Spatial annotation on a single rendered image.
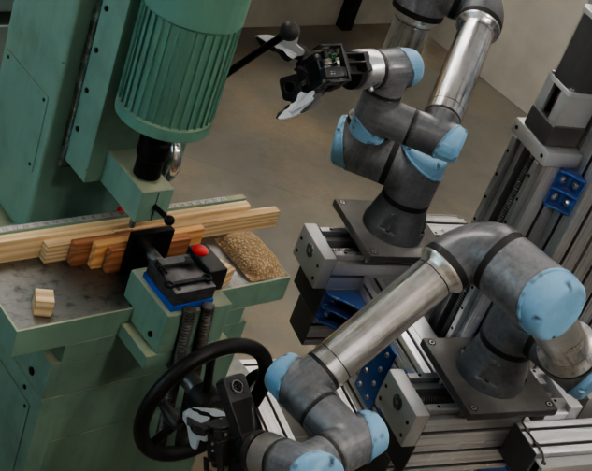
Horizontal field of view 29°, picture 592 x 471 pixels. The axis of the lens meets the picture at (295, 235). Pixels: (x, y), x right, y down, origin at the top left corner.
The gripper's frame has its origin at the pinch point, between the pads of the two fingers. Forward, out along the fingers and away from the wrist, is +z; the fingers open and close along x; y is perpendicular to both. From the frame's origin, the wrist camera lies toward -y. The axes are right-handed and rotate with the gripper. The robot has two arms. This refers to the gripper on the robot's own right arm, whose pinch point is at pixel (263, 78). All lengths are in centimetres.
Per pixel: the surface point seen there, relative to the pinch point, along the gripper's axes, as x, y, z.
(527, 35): -72, -188, -320
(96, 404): 48, -46, 22
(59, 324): 33, -28, 35
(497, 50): -71, -208, -320
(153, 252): 23.6, -27.3, 13.0
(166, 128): 5.2, -8.4, 16.7
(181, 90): 0.6, -1.9, 16.2
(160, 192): 13.5, -22.1, 11.9
